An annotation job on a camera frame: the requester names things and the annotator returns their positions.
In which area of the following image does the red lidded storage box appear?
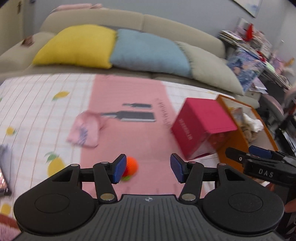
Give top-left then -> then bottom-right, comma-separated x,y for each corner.
171,98 -> 237,160

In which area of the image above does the yellow cushion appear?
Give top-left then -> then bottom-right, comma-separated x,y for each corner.
32,24 -> 116,69

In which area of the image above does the pink cloth with purple print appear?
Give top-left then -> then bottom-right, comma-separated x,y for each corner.
66,110 -> 107,148

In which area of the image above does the cluttered desk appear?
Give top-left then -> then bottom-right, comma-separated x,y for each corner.
223,18 -> 295,104

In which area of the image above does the checked fruit print tablecloth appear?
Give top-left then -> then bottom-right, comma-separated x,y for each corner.
0,73 -> 234,232

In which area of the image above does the brown fluffy plush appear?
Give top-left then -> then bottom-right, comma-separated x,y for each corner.
240,123 -> 257,144

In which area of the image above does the orange cardboard box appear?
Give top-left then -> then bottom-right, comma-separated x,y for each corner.
216,95 -> 278,172

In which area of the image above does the pink plush on sofa back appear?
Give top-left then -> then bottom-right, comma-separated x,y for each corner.
51,3 -> 103,13

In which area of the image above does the door handle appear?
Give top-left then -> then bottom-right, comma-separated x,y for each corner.
18,1 -> 22,12

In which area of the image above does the light blue cushion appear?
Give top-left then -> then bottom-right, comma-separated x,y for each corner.
110,29 -> 192,78

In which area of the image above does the white ruffled cloth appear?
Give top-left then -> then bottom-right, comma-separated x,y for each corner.
243,113 -> 264,133

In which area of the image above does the small wooden stand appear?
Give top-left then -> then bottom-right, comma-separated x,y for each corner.
22,36 -> 34,47

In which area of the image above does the stack of books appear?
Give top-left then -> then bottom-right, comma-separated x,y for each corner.
217,30 -> 244,46

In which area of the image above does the framed wall picture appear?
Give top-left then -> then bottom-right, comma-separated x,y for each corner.
233,0 -> 262,18

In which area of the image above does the pink mat with bottle print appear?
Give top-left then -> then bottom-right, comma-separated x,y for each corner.
80,74 -> 209,200

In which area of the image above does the grey beige cushion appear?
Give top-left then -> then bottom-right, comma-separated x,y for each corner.
176,41 -> 244,95

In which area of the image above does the beige sofa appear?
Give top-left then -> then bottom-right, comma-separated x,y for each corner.
1,9 -> 259,108

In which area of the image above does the orange crochet ball toy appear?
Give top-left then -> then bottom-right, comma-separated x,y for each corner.
121,157 -> 138,181

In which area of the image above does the smartphone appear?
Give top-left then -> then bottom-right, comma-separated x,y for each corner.
0,168 -> 11,197

